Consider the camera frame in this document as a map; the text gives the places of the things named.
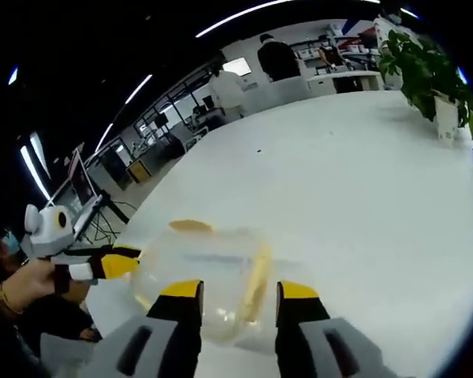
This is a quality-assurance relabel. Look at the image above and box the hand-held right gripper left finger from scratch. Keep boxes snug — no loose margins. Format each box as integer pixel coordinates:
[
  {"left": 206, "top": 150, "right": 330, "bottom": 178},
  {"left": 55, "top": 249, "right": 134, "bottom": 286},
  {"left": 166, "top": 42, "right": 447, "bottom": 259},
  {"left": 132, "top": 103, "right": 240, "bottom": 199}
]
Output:
[{"left": 98, "top": 279, "right": 205, "bottom": 378}]

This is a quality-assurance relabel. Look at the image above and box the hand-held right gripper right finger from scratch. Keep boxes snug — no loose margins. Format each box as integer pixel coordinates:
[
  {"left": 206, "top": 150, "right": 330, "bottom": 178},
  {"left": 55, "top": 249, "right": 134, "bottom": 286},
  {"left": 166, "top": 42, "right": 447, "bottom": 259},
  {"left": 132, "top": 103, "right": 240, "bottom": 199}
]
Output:
[{"left": 274, "top": 280, "right": 387, "bottom": 378}]

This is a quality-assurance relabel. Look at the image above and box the clear box with yellow buckles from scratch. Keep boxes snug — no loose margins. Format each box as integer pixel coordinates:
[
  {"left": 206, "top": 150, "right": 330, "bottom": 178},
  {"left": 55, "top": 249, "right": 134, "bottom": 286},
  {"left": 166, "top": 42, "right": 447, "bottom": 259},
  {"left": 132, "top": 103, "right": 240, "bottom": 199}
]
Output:
[{"left": 132, "top": 218, "right": 312, "bottom": 351}]

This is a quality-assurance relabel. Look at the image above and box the person's left hand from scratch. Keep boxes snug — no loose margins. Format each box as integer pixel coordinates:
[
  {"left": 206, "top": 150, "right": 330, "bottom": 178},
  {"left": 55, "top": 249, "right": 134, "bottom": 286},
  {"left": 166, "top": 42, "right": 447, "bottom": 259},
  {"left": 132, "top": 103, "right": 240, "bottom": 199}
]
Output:
[{"left": 0, "top": 258, "right": 70, "bottom": 313}]

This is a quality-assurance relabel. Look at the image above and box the black laptop stand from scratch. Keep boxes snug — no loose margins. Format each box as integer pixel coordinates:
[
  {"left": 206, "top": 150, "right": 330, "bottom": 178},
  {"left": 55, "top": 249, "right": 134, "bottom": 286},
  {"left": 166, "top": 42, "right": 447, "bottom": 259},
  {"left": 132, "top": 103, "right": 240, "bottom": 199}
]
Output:
[{"left": 76, "top": 192, "right": 132, "bottom": 242}]

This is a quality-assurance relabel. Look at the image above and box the open laptop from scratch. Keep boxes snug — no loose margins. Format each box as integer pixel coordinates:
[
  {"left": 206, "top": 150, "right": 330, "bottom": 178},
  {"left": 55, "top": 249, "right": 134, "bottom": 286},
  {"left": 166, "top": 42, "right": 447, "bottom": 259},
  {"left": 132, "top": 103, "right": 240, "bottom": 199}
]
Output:
[{"left": 69, "top": 149, "right": 104, "bottom": 237}]

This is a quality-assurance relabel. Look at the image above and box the brown box cabinet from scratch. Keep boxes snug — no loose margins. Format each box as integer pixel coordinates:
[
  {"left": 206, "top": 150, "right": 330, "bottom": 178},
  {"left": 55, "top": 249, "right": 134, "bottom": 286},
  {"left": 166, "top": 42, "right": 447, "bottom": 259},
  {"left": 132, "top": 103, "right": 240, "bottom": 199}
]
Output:
[{"left": 125, "top": 159, "right": 157, "bottom": 184}]

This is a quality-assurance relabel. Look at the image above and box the short ceiling light strip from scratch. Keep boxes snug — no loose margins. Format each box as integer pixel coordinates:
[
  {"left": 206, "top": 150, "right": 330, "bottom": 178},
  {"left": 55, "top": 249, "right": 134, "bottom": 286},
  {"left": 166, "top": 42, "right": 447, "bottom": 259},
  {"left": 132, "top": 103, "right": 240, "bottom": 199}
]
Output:
[
  {"left": 124, "top": 73, "right": 154, "bottom": 104},
  {"left": 94, "top": 123, "right": 114, "bottom": 154}
]

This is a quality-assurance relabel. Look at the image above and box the bright computer monitor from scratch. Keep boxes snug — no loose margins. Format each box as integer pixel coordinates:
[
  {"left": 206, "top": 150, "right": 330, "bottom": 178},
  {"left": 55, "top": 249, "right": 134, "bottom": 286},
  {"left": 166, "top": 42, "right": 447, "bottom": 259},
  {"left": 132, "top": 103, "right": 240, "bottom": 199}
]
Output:
[{"left": 222, "top": 57, "right": 253, "bottom": 78}]

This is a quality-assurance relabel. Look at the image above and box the white counter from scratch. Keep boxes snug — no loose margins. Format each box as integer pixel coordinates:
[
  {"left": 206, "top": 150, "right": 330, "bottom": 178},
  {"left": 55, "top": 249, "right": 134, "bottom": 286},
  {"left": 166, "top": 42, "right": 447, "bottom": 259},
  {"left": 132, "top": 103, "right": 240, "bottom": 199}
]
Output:
[{"left": 307, "top": 70, "right": 385, "bottom": 95}]

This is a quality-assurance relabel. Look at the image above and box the white plant pot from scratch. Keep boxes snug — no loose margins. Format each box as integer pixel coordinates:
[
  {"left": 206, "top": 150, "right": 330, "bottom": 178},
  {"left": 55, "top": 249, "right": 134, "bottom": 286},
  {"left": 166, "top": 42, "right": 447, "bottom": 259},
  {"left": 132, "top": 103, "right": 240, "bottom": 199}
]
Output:
[{"left": 433, "top": 96, "right": 460, "bottom": 149}]

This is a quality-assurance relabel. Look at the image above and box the shelf with storage bins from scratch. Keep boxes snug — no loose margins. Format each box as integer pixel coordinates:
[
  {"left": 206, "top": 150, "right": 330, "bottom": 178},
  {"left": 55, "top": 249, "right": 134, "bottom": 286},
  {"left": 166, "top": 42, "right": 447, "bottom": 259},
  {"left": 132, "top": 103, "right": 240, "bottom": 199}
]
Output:
[{"left": 291, "top": 23, "right": 379, "bottom": 74}]

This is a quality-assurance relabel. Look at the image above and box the long ceiling light strip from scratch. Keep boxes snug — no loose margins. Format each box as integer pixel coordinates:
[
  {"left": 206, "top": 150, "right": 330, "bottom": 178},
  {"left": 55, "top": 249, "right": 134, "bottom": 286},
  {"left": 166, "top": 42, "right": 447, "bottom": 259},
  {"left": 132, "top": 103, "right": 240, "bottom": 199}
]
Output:
[{"left": 195, "top": 0, "right": 300, "bottom": 39}]

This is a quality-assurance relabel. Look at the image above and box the green leafy plant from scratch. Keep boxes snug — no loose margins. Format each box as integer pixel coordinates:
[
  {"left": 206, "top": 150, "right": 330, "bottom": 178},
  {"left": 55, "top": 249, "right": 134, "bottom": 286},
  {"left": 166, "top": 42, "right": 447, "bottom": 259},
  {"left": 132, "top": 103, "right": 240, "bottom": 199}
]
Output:
[{"left": 378, "top": 29, "right": 473, "bottom": 141}]

